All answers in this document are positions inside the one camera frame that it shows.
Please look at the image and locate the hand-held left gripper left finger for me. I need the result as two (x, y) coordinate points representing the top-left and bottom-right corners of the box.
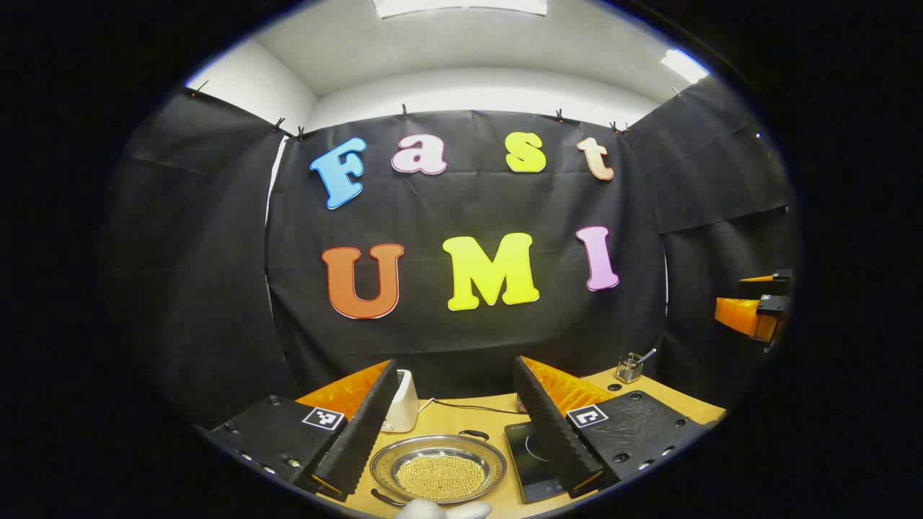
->
(204, 359), (399, 503)

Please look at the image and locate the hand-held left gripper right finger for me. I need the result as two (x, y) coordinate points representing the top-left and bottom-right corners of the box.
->
(513, 355), (711, 500)

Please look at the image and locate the black induction cooktop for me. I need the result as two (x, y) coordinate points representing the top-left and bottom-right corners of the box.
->
(503, 422), (570, 504)

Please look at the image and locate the stainless steel pot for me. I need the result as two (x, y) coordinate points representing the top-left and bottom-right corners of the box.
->
(369, 430), (509, 507)

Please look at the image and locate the pile of soybeans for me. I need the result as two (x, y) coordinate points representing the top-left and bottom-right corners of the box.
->
(395, 454), (487, 502)

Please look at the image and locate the white toaster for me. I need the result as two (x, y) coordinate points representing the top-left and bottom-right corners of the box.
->
(381, 369), (420, 433)

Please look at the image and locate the white cloth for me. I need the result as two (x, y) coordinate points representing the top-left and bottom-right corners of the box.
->
(395, 499), (493, 519)

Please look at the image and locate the ceiling light panel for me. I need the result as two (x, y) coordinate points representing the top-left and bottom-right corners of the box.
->
(661, 48), (711, 84)
(373, 0), (549, 19)

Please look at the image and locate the black backdrop cloth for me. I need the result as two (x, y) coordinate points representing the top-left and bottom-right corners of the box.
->
(108, 76), (803, 433)

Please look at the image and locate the black power cable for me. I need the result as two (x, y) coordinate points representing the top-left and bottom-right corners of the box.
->
(433, 399), (524, 416)

